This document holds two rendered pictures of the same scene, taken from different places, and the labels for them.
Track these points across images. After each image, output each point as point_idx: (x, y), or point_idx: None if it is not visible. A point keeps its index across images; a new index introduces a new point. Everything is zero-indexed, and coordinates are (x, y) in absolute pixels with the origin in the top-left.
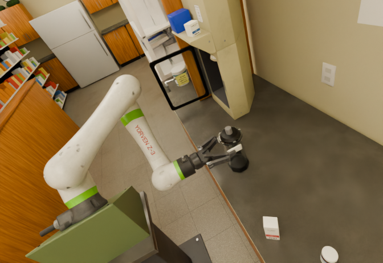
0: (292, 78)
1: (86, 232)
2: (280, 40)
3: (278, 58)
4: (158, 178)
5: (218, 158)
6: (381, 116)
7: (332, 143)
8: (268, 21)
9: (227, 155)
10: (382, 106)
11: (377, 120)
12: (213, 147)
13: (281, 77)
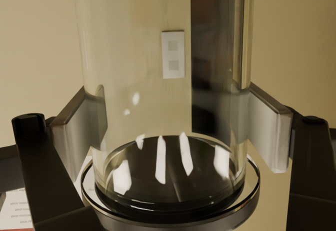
0: None
1: None
2: (302, 90)
3: (317, 39)
4: None
5: (29, 209)
6: (62, 13)
7: None
8: (334, 122)
9: (20, 185)
10: (69, 37)
11: None
12: (293, 156)
13: None
